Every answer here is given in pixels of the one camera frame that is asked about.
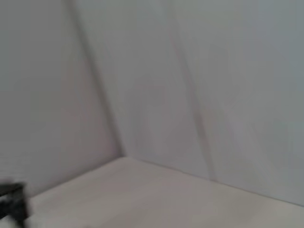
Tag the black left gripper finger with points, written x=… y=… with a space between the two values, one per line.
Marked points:
x=14 y=209

